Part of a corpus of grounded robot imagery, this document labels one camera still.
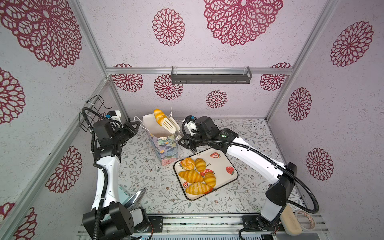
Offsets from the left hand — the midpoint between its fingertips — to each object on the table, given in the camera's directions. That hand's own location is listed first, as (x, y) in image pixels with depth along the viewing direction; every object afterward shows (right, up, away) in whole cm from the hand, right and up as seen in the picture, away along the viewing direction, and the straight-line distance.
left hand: (139, 125), depth 75 cm
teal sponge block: (-11, -38, +5) cm, 40 cm away
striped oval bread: (+37, -30, +11) cm, 49 cm away
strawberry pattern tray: (+21, -34, +11) cm, 41 cm away
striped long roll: (+10, +5, 0) cm, 11 cm away
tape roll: (+79, -49, -4) cm, 93 cm away
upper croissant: (+26, -29, +11) cm, 40 cm away
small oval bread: (+32, -23, +17) cm, 43 cm away
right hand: (+21, -7, -3) cm, 22 cm away
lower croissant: (+30, -34, +7) cm, 46 cm away
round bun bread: (+24, -23, +17) cm, 37 cm away
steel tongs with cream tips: (+16, 0, -2) cm, 16 cm away
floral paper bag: (+12, -10, +6) cm, 17 cm away
